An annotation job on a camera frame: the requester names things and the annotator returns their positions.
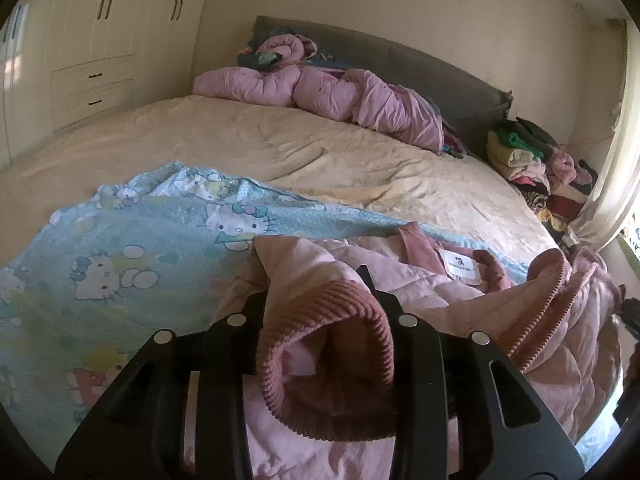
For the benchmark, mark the cream curtain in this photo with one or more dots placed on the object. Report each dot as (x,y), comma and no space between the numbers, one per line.
(620,170)

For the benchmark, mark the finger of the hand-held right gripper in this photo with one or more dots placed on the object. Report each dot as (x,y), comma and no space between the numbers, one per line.
(623,402)
(631,315)

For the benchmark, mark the pink quilted jacket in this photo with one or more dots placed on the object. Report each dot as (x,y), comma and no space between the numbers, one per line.
(450,305)

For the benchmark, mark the grey headboard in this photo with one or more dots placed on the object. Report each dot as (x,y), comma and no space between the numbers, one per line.
(425,70)

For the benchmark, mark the pink duvet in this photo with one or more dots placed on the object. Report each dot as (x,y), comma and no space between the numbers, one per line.
(330,95)

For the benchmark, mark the light blue printed blanket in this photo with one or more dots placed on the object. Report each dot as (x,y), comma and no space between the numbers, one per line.
(125,220)

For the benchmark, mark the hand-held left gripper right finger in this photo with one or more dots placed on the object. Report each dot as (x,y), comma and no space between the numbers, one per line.
(415,355)

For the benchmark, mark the dark patterned pillow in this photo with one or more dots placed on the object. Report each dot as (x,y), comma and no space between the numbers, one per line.
(332,60)

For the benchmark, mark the dark green garment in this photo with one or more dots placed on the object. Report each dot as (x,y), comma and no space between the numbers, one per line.
(265,58)

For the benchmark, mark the cream wardrobe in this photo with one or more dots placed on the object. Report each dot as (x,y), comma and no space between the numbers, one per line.
(75,10)

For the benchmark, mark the multicoloured cloth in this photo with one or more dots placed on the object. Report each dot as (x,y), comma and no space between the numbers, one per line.
(452,142)

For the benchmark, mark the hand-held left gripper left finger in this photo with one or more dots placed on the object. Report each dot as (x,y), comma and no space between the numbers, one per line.
(235,350)

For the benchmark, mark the beige bed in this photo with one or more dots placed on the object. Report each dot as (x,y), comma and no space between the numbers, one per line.
(300,150)

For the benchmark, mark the pile of folded clothes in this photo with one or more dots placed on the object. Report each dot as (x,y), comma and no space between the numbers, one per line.
(520,150)

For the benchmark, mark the cream wardrobe drawer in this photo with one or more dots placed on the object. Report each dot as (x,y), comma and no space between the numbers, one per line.
(92,72)
(92,100)

